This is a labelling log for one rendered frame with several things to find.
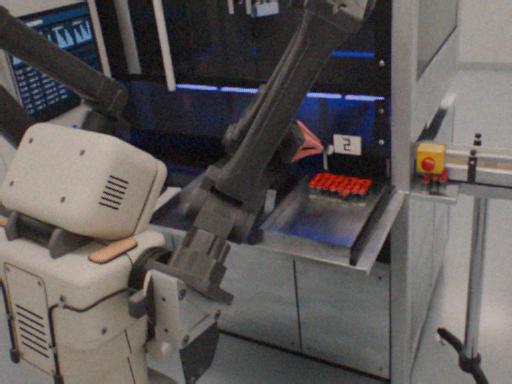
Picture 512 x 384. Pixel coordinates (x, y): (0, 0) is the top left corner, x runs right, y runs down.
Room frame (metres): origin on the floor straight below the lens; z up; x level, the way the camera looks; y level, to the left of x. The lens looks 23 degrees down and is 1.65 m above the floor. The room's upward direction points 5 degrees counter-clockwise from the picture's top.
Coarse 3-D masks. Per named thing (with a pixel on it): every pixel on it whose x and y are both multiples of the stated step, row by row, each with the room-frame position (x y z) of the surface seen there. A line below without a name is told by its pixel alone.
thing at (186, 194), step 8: (224, 160) 1.66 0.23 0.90; (296, 160) 1.60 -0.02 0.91; (272, 168) 1.60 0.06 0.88; (280, 168) 1.60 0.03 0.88; (288, 168) 1.54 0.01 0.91; (200, 176) 1.52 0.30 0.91; (264, 176) 1.55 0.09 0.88; (272, 176) 1.54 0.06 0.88; (280, 176) 1.48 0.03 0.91; (192, 184) 1.48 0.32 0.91; (264, 184) 1.49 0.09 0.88; (272, 184) 1.43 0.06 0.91; (184, 192) 1.42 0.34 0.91; (192, 192) 1.47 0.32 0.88; (184, 200) 1.41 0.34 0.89
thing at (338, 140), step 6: (336, 138) 1.46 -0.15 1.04; (342, 138) 1.45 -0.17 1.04; (348, 138) 1.44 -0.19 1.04; (354, 138) 1.43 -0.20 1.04; (336, 144) 1.46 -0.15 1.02; (342, 144) 1.45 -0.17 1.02; (354, 144) 1.43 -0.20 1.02; (336, 150) 1.46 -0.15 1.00; (342, 150) 1.45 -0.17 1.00; (348, 150) 1.44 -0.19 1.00; (354, 150) 1.43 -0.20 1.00
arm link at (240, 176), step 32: (320, 0) 0.67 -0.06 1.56; (352, 0) 0.70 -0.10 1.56; (320, 32) 0.67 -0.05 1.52; (352, 32) 0.67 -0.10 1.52; (288, 64) 0.68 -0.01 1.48; (320, 64) 0.68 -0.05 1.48; (288, 96) 0.68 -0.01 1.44; (256, 128) 0.69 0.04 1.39; (256, 160) 0.68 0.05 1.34; (224, 192) 0.69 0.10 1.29; (256, 192) 0.70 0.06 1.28
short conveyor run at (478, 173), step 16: (448, 144) 1.50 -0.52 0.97; (480, 144) 1.49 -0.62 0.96; (448, 160) 1.46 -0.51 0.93; (464, 160) 1.45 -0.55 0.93; (480, 160) 1.39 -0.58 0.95; (496, 160) 1.38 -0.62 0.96; (448, 176) 1.41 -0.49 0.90; (464, 176) 1.39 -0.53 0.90; (480, 176) 1.37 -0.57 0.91; (496, 176) 1.35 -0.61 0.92; (464, 192) 1.39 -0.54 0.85; (480, 192) 1.37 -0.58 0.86; (496, 192) 1.35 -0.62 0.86
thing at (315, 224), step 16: (304, 192) 1.41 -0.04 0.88; (384, 192) 1.33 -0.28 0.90; (288, 208) 1.32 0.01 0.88; (304, 208) 1.31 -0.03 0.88; (320, 208) 1.31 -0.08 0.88; (336, 208) 1.30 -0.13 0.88; (352, 208) 1.29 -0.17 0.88; (368, 208) 1.28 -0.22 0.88; (272, 224) 1.23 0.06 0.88; (288, 224) 1.23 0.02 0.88; (304, 224) 1.22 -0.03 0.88; (320, 224) 1.22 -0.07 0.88; (336, 224) 1.21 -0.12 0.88; (352, 224) 1.21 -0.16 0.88; (272, 240) 1.15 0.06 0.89; (288, 240) 1.13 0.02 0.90; (304, 240) 1.11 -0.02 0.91; (320, 240) 1.09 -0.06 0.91; (336, 240) 1.13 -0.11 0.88; (352, 240) 1.08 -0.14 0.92
